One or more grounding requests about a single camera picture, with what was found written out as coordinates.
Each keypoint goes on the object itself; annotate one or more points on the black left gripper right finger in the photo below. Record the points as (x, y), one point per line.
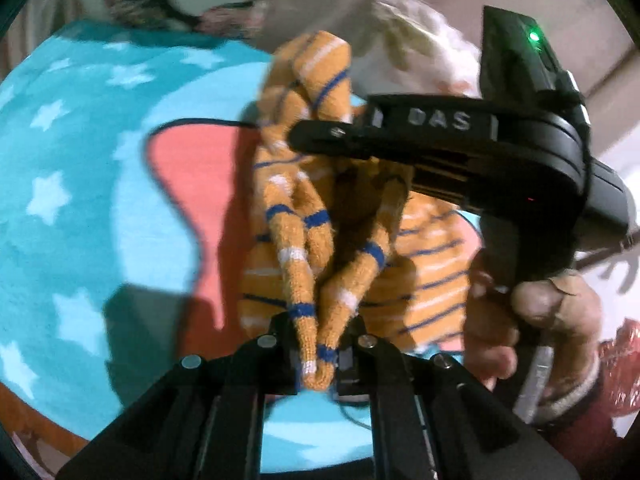
(431, 419)

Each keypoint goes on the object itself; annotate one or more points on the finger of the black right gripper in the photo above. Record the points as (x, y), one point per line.
(341, 140)

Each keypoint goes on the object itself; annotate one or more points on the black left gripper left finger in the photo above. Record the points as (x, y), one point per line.
(202, 420)

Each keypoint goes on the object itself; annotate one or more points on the right hand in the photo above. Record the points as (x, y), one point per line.
(537, 345)

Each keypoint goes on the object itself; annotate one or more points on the white leaf print pillow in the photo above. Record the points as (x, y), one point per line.
(406, 46)

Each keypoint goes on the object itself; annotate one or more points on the red plastic bag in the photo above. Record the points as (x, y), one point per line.
(621, 369)

